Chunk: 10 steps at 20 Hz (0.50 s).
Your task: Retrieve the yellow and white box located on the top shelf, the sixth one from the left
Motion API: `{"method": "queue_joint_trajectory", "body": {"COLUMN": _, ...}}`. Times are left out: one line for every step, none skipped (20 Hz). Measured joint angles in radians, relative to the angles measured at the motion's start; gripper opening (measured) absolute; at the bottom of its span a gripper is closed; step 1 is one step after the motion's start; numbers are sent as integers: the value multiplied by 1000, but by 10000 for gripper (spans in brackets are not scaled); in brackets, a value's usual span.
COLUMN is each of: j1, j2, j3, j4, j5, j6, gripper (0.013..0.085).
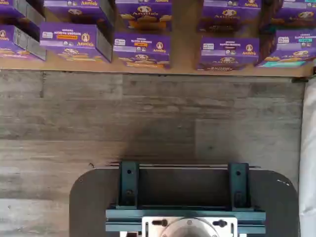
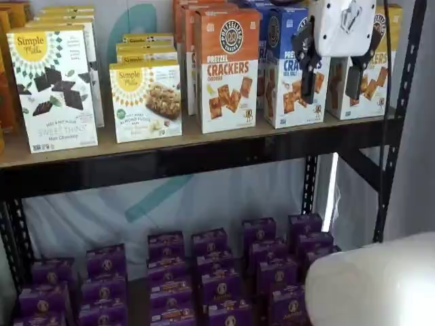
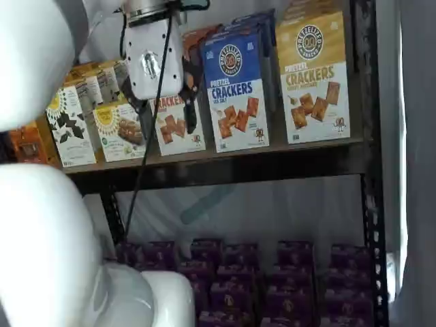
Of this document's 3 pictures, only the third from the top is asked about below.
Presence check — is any white backdrop sheet teal logo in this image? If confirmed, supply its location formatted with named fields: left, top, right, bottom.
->
left=73, top=6, right=367, bottom=249

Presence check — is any purple Annie's snack box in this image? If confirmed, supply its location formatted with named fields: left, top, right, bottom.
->
left=190, top=282, right=211, bottom=314
left=223, top=243, right=258, bottom=270
left=176, top=260, right=217, bottom=285
left=272, top=265, right=315, bottom=291
left=190, top=238, right=224, bottom=265
left=267, top=287, right=317, bottom=320
left=199, top=310, right=253, bottom=327
left=277, top=240, right=314, bottom=270
left=328, top=267, right=372, bottom=292
left=322, top=316, right=375, bottom=327
left=216, top=265, right=256, bottom=287
left=260, top=316, right=318, bottom=327
left=325, top=289, right=374, bottom=320
left=332, top=243, right=371, bottom=270
left=209, top=282, right=255, bottom=314
left=142, top=241, right=176, bottom=272
left=117, top=242, right=144, bottom=270

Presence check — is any thick black cable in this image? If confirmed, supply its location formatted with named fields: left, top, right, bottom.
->
left=121, top=17, right=172, bottom=249

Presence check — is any blue white pretzel crackers box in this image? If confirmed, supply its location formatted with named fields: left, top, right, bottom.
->
left=200, top=32, right=271, bottom=153
left=231, top=14, right=277, bottom=114

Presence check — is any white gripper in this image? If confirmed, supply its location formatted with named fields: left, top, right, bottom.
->
left=121, top=18, right=202, bottom=148

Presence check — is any Simple Mills almond bar box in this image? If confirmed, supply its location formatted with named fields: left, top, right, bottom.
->
left=108, top=89, right=133, bottom=107
left=92, top=102, right=148, bottom=163

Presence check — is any white side curtain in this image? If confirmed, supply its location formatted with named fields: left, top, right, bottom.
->
left=374, top=0, right=436, bottom=327

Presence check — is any yellow white pretzel crackers box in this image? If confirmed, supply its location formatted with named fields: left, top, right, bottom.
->
left=281, top=0, right=345, bottom=22
left=275, top=12, right=352, bottom=144

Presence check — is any wooden shelf board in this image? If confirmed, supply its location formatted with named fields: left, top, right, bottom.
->
left=63, top=136, right=364, bottom=172

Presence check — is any Simple Mills Sweet Thins box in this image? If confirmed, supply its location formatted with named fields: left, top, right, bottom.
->
left=46, top=84, right=98, bottom=168
left=72, top=61, right=129, bottom=93
left=60, top=76, right=104, bottom=107
left=66, top=67, right=119, bottom=103

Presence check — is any orange snack box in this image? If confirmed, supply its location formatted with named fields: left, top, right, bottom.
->
left=8, top=121, right=48, bottom=164
left=33, top=114, right=65, bottom=168

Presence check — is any black metal shelf rack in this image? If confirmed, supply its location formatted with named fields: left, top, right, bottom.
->
left=64, top=0, right=391, bottom=327

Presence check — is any thin black cable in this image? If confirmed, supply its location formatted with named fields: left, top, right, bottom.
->
left=117, top=5, right=131, bottom=61

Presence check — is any orange white pretzel crackers box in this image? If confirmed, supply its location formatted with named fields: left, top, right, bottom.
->
left=182, top=24, right=224, bottom=45
left=149, top=32, right=208, bottom=157

